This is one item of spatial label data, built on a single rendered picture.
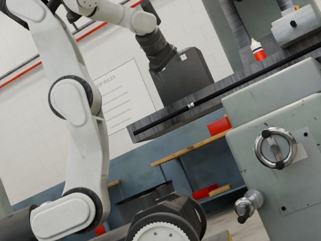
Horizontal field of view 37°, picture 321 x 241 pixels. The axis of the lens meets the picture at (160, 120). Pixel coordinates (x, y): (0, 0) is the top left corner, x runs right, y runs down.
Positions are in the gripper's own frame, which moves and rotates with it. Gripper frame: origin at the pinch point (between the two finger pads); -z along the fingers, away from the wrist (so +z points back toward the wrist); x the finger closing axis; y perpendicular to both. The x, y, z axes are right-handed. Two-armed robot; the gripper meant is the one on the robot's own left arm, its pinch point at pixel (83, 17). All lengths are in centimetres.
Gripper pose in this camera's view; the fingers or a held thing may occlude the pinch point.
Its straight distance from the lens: 217.1
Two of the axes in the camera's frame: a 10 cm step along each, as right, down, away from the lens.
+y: -6.2, -5.6, 5.5
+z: -2.9, -4.9, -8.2
